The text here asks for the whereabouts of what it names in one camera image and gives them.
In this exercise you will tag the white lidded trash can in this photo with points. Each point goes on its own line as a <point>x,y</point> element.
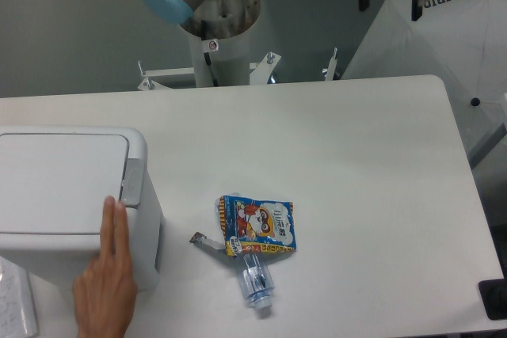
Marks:
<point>54,180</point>

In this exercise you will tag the bare human hand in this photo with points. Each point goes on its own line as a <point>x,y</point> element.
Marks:
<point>105,293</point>

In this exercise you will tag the white umbrella with lettering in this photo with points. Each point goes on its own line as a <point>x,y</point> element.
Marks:
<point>462,42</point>

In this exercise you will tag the colourful snack bag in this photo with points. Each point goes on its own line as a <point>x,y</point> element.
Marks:
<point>256,226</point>

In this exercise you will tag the small torn wrapper piece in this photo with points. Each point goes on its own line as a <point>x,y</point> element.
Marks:
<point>200,239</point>

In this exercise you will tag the crushed clear plastic bottle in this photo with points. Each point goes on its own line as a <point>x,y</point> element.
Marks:
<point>255,281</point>

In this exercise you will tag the black device at table edge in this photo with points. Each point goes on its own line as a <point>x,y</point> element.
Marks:
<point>493,294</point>

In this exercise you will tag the white metal base frame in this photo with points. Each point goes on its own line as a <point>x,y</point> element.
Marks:
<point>212,73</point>

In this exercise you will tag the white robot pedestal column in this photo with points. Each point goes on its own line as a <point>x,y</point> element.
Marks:
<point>222,28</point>

